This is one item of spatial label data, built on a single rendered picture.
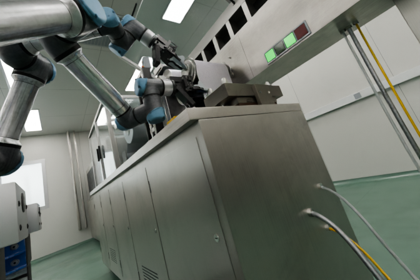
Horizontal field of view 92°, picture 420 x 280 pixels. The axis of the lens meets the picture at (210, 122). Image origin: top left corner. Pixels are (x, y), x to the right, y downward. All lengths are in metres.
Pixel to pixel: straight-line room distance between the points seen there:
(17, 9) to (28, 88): 0.60
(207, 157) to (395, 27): 3.08
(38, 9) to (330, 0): 0.99
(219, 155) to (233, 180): 0.08
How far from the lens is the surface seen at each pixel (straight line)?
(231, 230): 0.61
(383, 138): 3.37
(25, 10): 0.61
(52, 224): 6.30
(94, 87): 0.85
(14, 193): 0.45
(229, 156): 0.64
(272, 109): 0.90
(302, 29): 1.10
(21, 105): 1.14
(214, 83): 1.12
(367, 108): 3.37
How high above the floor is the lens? 0.70
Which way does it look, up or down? 14 degrees up
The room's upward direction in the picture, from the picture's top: 17 degrees counter-clockwise
